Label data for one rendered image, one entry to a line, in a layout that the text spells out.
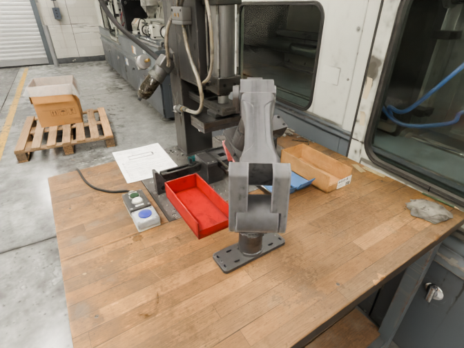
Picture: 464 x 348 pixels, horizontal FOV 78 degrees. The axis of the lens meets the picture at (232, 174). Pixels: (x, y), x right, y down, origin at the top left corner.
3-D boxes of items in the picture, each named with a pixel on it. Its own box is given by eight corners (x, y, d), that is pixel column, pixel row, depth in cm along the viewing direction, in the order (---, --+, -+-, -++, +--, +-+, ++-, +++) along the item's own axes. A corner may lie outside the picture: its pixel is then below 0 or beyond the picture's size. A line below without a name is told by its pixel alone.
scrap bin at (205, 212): (198, 239, 81) (197, 224, 78) (166, 197, 99) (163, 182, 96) (234, 224, 87) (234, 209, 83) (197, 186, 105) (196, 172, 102)
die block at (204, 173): (208, 184, 106) (207, 167, 102) (196, 172, 113) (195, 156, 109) (251, 170, 115) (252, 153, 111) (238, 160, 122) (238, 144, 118)
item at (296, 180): (300, 191, 98) (302, 184, 97) (271, 172, 109) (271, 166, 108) (314, 185, 102) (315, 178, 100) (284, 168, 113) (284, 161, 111)
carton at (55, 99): (41, 114, 403) (27, 76, 378) (87, 108, 425) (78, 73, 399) (34, 130, 351) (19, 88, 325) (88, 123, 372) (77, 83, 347)
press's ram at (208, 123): (206, 142, 96) (201, 46, 81) (175, 119, 115) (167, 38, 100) (249, 131, 104) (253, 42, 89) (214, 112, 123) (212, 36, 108)
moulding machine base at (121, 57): (105, 63, 821) (97, 25, 772) (140, 61, 864) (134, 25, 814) (163, 124, 407) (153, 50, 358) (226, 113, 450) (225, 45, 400)
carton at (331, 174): (326, 195, 101) (329, 177, 97) (279, 166, 119) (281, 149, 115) (349, 185, 107) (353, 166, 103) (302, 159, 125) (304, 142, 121)
